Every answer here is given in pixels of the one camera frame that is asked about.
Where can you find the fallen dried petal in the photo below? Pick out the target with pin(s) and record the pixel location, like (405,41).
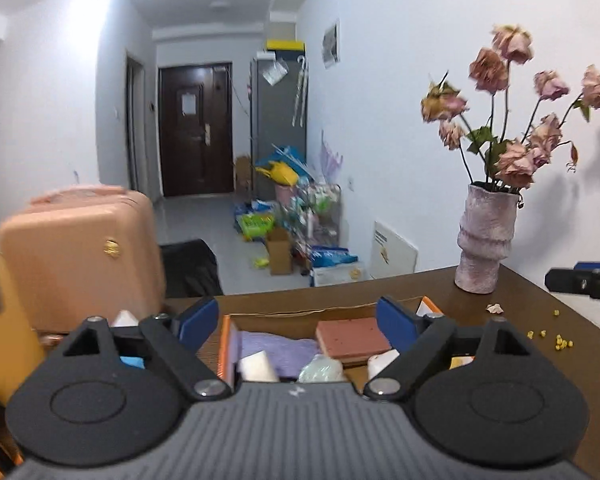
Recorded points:
(495,308)

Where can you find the peach hard-shell suitcase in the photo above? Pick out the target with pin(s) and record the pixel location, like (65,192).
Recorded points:
(80,260)

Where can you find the blue bag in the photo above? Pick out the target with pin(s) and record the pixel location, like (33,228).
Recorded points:
(292,155)

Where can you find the white hanging umbrella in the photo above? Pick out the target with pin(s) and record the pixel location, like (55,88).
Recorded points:
(300,92)

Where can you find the pink textured vase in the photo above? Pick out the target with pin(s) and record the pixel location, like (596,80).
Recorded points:
(485,245)

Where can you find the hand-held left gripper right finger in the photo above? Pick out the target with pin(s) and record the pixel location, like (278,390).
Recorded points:
(395,322)

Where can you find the white board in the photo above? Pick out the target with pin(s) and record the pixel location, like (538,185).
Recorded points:
(392,250)

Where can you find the red cardboard box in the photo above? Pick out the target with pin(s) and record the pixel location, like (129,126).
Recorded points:
(225,345)

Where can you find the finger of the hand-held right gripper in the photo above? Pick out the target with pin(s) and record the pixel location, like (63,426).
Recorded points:
(597,265)
(565,281)

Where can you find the yellow plush toy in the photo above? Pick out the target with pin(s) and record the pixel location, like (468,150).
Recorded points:
(462,361)

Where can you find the green bag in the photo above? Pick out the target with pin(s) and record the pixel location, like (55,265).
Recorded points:
(255,224)

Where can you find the clear plastic bag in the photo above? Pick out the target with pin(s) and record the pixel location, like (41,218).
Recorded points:
(322,370)
(275,72)

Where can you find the blue tissue packet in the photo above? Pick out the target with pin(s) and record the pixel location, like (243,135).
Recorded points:
(131,361)

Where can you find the purple wall decoration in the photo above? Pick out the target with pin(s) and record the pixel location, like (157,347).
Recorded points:
(331,157)

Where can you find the brown cardboard box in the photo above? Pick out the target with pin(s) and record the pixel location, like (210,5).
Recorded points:
(243,175)

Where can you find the scattered yellow crumbs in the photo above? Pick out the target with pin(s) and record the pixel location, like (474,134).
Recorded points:
(560,342)

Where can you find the small open cardboard box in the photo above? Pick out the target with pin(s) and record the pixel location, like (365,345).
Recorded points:
(279,255)

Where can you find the white carton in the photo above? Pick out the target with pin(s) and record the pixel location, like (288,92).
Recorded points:
(337,275)

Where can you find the dried pink roses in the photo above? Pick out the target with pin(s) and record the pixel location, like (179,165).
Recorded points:
(515,157)

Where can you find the dark brown entrance door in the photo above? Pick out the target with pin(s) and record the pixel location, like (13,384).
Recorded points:
(195,150)

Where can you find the yellow and black box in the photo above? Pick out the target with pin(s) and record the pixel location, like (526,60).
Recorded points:
(285,45)

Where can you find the pile of household clutter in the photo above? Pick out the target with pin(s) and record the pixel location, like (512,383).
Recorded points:
(315,210)

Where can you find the pink brown sponge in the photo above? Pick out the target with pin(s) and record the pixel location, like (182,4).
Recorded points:
(352,340)

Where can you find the dark interior door frame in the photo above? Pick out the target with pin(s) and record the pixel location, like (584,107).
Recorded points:
(135,125)

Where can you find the wall poster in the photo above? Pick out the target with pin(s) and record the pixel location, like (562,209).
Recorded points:
(331,45)

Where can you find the purple cloth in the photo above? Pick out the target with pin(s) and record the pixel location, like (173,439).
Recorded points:
(280,347)

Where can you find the grey refrigerator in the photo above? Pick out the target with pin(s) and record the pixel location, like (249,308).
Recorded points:
(277,135)

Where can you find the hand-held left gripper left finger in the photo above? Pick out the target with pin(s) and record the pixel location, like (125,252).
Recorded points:
(200,322)

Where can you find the blue plastic packs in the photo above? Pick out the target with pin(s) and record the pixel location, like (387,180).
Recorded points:
(335,257)

